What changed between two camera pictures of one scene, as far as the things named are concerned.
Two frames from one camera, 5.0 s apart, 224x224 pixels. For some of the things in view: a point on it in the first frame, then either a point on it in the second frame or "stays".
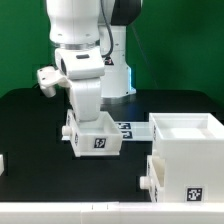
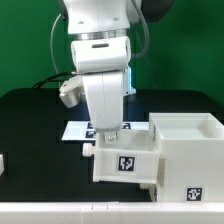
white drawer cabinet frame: x=192 y=147 stays
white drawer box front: x=102 y=137 → x=134 y=158
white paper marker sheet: x=130 y=130 → x=82 y=131
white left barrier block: x=2 y=164 stays
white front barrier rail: x=111 y=212 stays
